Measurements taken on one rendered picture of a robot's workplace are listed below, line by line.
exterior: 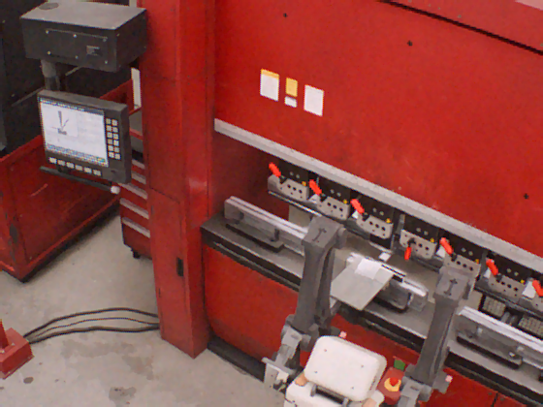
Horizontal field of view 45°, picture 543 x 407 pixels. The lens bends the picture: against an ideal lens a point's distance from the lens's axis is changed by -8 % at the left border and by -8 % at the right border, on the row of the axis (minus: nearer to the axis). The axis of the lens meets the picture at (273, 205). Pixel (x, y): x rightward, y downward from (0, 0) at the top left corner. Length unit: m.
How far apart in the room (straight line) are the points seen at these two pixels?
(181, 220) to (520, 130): 1.63
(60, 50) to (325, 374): 1.65
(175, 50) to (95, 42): 0.33
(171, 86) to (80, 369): 1.73
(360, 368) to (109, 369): 2.07
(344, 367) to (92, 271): 2.65
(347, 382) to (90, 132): 1.52
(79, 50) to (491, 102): 1.58
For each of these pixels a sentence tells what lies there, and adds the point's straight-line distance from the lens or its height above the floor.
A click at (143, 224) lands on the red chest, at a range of 4.20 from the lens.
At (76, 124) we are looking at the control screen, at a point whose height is 1.49.
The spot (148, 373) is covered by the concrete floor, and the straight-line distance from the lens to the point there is 3.85.
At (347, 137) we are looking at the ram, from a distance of 2.72.
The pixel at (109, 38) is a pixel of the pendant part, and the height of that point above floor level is 1.90.
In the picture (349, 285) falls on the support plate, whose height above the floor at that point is 1.00.
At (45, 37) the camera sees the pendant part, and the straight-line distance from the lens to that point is 2.94.
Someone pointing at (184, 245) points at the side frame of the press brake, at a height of 0.81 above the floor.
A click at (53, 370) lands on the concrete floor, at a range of 3.94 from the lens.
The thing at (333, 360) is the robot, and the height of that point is 1.36.
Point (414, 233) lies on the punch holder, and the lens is 2.77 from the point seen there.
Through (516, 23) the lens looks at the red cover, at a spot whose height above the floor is 2.22.
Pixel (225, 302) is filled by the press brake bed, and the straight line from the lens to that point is 3.55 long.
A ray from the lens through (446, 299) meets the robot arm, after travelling 2.01.
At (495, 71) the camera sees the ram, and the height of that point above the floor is 2.03.
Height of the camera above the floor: 2.94
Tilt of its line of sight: 36 degrees down
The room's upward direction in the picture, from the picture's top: 3 degrees clockwise
